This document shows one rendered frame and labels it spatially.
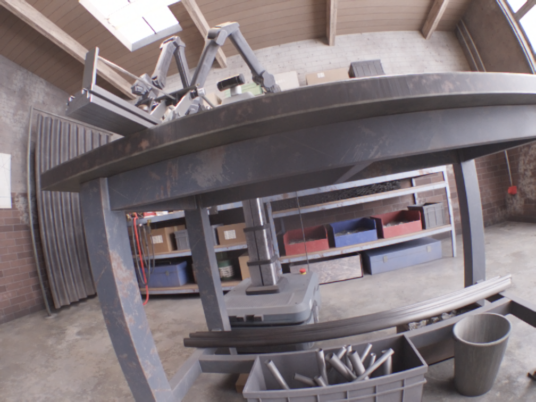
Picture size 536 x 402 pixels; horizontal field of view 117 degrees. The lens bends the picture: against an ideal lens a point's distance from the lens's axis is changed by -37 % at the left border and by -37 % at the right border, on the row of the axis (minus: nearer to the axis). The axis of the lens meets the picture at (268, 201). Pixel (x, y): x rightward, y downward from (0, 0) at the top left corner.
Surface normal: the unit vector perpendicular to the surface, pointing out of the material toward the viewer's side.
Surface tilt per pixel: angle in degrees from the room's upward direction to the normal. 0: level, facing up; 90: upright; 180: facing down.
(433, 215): 90
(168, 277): 90
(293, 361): 90
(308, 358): 90
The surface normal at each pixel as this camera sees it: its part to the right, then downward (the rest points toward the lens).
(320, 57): -0.15, -0.01
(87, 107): 0.17, 0.99
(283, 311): -0.30, -0.69
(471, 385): -0.74, 0.21
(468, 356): -0.86, 0.24
